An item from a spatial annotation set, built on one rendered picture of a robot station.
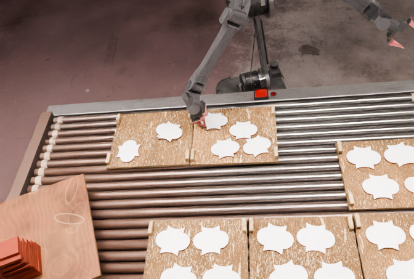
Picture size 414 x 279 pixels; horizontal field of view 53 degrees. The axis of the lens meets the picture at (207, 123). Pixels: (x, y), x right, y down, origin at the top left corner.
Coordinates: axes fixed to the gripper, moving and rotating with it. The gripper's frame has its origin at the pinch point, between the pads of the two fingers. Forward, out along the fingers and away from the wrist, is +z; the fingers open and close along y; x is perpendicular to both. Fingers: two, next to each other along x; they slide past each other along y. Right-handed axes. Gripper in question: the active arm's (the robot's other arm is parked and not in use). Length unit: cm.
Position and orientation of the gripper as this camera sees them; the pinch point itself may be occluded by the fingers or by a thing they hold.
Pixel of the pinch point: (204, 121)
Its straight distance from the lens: 211.1
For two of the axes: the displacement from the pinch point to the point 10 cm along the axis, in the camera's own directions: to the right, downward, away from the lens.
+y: 0.6, -7.4, 6.7
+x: -9.0, 2.4, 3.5
